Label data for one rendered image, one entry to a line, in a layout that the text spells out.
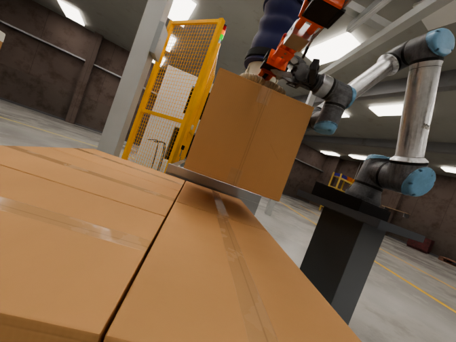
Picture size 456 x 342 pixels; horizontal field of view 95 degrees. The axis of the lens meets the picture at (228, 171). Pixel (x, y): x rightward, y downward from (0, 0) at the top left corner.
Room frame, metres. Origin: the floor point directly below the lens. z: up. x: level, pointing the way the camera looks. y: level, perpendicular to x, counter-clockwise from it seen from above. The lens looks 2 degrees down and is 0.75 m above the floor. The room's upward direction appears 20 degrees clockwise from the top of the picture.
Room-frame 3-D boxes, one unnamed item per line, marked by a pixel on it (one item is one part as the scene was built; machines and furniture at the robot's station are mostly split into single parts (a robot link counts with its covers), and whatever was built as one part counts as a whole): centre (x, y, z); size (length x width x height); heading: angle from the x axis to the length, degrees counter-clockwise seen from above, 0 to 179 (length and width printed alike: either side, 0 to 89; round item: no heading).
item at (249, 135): (1.11, 0.00, 0.87); 0.60 x 0.40 x 0.40; 7
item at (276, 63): (0.88, -0.03, 1.20); 0.10 x 0.08 x 0.06; 99
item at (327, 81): (0.91, -0.25, 1.20); 0.09 x 0.05 x 0.10; 9
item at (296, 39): (0.67, -0.06, 1.20); 0.07 x 0.07 x 0.04; 9
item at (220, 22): (2.36, 0.92, 1.05); 0.87 x 0.10 x 2.10; 61
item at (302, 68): (0.91, -0.17, 1.20); 0.12 x 0.09 x 0.08; 99
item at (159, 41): (2.08, 1.07, 1.62); 0.20 x 0.05 x 0.30; 9
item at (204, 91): (3.17, 0.74, 1.05); 1.17 x 0.10 x 2.10; 9
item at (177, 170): (1.48, 0.05, 0.58); 0.70 x 0.03 x 0.06; 99
